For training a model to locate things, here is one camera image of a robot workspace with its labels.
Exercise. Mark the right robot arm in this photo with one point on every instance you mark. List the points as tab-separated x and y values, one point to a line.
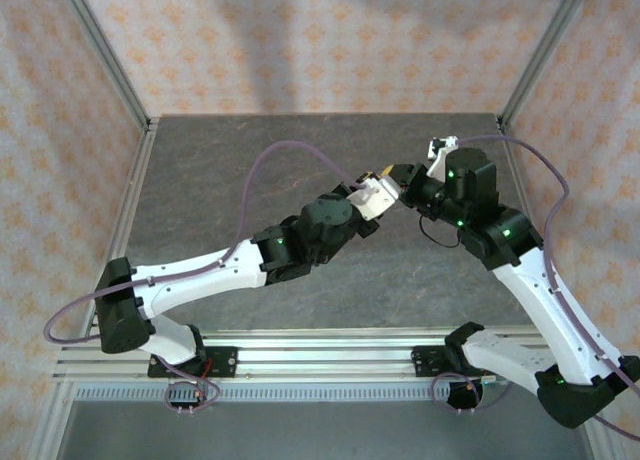
540	300

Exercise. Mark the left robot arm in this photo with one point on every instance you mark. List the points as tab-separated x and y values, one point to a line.
200	275

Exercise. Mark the grey metal panel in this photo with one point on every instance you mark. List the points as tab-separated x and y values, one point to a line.
325	430

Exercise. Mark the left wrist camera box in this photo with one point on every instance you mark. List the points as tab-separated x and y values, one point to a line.
375	200

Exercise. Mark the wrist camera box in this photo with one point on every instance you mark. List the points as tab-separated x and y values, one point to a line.
442	155
375	200

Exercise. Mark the aluminium table edge rail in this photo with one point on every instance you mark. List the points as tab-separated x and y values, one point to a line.
145	150
520	190

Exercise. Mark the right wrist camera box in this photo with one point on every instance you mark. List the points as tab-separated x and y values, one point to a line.
442	155

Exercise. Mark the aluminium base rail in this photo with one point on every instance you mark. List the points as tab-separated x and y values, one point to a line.
325	355

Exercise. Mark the aluminium frame post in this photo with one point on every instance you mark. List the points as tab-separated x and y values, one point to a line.
108	55
542	55

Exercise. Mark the aluminium frame leg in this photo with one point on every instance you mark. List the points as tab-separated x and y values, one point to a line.
602	447
50	420

